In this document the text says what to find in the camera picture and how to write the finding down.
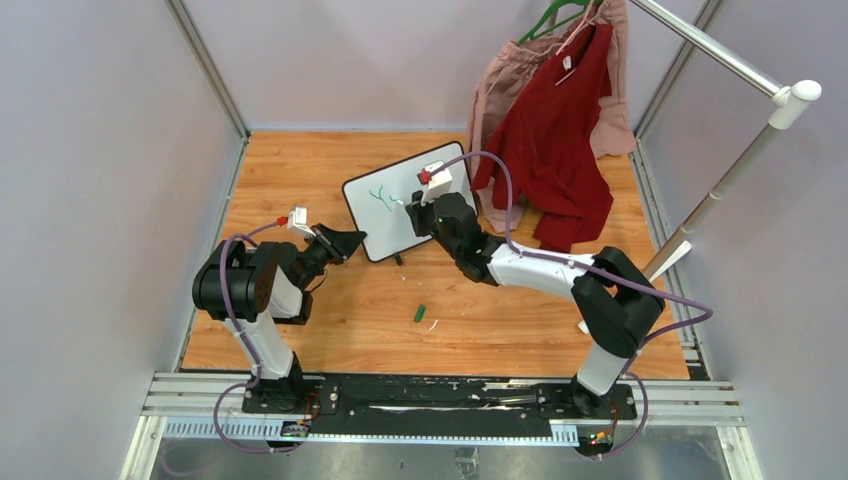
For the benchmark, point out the green clothes hanger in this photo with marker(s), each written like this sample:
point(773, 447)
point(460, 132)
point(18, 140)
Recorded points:
point(549, 19)

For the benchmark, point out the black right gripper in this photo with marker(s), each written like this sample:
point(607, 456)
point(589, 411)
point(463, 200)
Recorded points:
point(418, 211)

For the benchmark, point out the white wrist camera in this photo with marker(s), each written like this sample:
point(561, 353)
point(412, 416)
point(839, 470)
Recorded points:
point(436, 180)
point(296, 222)

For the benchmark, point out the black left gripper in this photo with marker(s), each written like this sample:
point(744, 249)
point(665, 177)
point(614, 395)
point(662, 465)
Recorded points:
point(338, 245)

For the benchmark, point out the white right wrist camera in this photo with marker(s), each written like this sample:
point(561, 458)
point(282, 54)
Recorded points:
point(436, 180)

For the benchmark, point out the white whiteboard black frame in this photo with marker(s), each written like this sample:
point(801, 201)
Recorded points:
point(371, 200)

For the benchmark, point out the pink hanging garment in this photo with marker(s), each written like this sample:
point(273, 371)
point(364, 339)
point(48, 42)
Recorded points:
point(512, 69)

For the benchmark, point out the silver clothes rack pole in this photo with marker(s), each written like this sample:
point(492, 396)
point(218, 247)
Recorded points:
point(720, 145)

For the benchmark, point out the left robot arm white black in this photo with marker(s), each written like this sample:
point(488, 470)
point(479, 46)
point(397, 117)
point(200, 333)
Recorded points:
point(252, 289)

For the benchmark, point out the green marker cap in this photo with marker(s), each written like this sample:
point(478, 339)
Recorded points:
point(420, 312)

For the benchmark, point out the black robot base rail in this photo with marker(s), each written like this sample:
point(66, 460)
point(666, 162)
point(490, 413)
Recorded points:
point(408, 409)

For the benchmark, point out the white clothes rack base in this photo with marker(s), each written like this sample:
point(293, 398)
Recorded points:
point(670, 253)

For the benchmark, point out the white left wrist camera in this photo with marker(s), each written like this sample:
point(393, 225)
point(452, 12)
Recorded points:
point(296, 222)

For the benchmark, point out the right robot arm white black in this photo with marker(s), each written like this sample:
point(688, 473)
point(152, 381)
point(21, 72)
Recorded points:
point(610, 292)

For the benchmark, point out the red hanging shirt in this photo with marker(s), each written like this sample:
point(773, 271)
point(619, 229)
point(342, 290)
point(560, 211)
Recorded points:
point(544, 141)

